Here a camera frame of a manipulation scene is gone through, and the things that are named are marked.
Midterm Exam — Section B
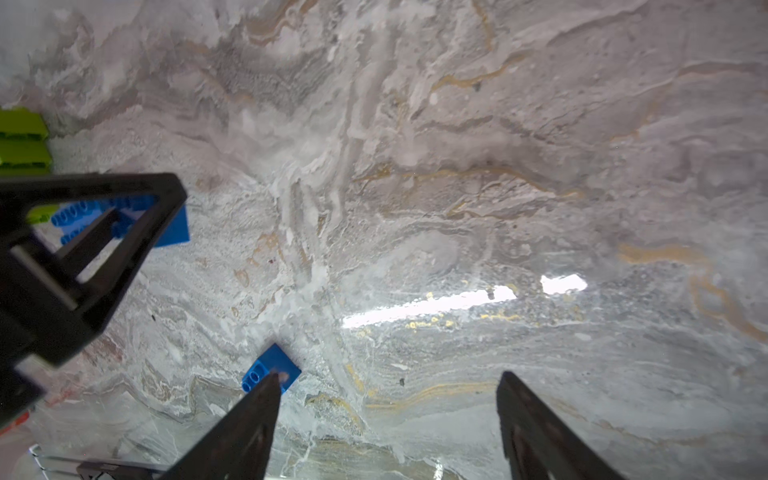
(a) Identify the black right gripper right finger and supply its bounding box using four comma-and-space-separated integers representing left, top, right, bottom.
496, 371, 623, 480

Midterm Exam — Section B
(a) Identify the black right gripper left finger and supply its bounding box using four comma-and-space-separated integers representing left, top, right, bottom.
162, 373, 281, 480

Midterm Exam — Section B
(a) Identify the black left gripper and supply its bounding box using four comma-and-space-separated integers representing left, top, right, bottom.
1, 173, 187, 428

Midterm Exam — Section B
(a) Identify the blue lego brick assembly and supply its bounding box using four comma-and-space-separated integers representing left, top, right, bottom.
51, 195, 190, 247

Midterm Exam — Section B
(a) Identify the blue 2x2 lego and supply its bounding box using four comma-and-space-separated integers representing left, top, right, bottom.
241, 344, 302, 394

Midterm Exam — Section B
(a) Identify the green 2x4 lego brick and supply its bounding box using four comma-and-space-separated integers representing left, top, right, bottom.
0, 108, 53, 177

